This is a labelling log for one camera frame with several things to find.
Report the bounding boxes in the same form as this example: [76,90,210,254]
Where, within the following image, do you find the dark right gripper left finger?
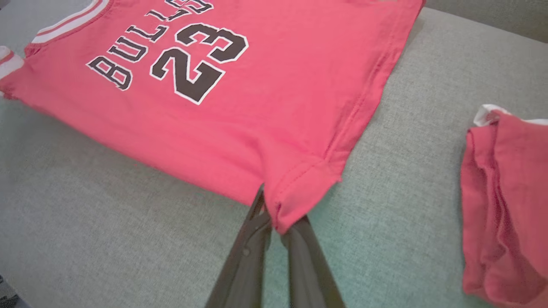
[205,183,273,308]

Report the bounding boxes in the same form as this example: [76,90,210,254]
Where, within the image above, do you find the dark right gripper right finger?
[280,215,346,308]

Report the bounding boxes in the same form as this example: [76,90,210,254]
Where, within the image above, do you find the red number 23 jersey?
[0,0,427,236]

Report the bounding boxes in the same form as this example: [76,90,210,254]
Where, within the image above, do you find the red shorts with white stripe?
[460,104,548,308]

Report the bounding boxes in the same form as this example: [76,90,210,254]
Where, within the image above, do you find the grey fabric sofa seat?
[0,0,548,308]

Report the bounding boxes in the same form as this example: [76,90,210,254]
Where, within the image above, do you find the grey sofa cushion block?
[424,0,548,44]

